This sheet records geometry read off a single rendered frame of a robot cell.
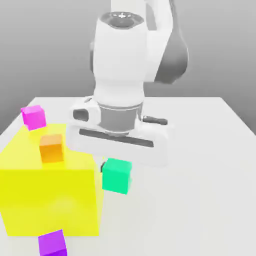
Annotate small purple cube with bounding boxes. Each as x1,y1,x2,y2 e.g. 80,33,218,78
37,229,68,256

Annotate small orange cube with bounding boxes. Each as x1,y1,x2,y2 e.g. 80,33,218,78
39,133,65,164

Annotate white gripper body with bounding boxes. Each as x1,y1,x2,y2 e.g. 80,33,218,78
65,123,174,167

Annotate small magenta cube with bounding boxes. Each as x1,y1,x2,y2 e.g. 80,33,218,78
20,104,47,132

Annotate small green cube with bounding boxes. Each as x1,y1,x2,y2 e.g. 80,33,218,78
101,157,133,195

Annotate large yellow box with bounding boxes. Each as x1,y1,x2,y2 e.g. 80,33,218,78
0,123,105,237

